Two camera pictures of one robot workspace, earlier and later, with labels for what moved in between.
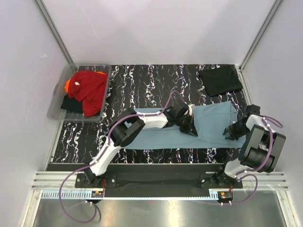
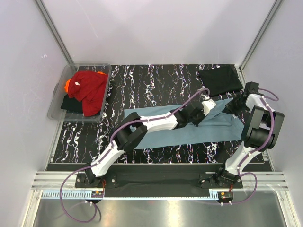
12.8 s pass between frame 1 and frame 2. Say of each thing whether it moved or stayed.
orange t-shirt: stayed
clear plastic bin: stayed
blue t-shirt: moved
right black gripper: moved
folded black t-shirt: stayed
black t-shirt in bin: stayed
